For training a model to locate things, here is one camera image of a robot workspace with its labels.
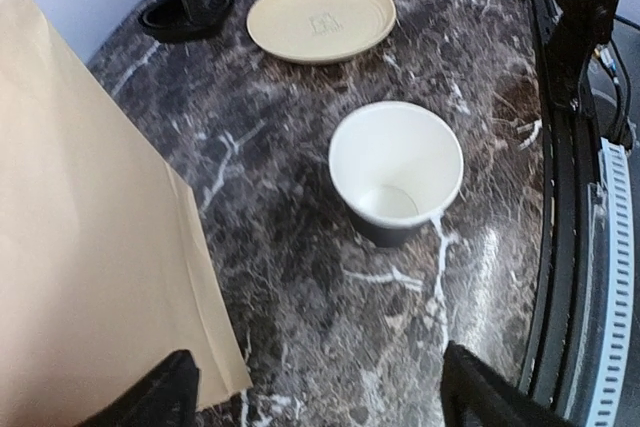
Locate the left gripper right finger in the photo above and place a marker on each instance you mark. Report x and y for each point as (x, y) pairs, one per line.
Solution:
(473, 394)

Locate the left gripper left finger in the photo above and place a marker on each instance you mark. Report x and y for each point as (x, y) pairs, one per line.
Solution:
(165, 396)

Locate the black plastic cup lid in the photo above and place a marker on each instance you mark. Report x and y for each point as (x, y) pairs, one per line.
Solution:
(167, 22)

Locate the brown paper bag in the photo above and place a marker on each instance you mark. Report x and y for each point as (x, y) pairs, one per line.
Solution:
(105, 268)

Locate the black paper coffee cup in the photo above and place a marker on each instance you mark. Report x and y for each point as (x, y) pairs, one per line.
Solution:
(396, 166)

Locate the cream yellow plate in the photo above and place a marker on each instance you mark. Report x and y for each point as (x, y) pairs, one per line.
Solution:
(319, 31)

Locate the white slotted cable duct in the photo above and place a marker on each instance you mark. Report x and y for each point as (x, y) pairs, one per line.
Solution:
(619, 286)

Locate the black table front rail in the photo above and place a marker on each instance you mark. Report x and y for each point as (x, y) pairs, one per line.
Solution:
(570, 167)

